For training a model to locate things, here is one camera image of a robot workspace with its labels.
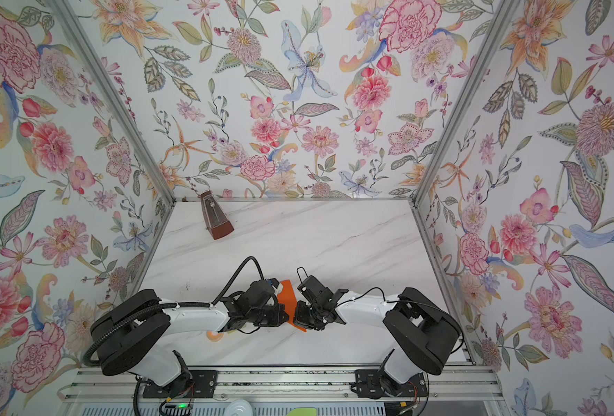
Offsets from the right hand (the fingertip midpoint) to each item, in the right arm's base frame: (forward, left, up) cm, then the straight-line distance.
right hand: (292, 322), depth 85 cm
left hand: (0, 0, +1) cm, 1 cm away
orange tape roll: (-6, +24, 0) cm, 25 cm away
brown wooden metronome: (+35, +32, +9) cm, 49 cm away
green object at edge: (-24, -5, -4) cm, 24 cm away
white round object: (-24, +11, +5) cm, 27 cm away
